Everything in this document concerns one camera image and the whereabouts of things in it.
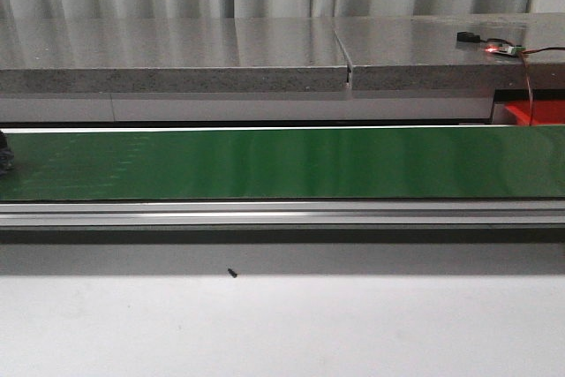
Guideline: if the black usb plug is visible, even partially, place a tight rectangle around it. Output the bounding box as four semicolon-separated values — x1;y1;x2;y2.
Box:
456;31;482;44

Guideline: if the green conveyor belt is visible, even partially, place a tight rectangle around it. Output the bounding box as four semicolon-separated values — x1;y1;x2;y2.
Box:
1;125;564;202

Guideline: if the grey stone countertop slab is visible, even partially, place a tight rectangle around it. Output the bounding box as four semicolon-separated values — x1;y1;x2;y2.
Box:
1;19;348;94
334;13;564;91

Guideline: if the small green circuit board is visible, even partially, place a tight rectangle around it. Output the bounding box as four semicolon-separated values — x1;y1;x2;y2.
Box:
485;43;525;57

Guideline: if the grey stone countertop slab left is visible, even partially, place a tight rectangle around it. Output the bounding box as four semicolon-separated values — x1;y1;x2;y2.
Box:
1;19;348;94

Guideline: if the red plastic bin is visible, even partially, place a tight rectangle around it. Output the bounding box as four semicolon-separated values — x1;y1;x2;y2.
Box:
504;100;565;126

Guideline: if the grey stone countertop slab right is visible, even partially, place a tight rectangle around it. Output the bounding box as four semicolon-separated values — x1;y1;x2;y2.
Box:
334;13;564;91

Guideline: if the aluminium conveyor side rail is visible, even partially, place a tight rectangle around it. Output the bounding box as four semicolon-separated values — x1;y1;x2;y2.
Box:
1;200;564;230

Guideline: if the red and brown wire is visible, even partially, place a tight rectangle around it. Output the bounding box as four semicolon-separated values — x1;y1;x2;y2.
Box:
515;47;565;127

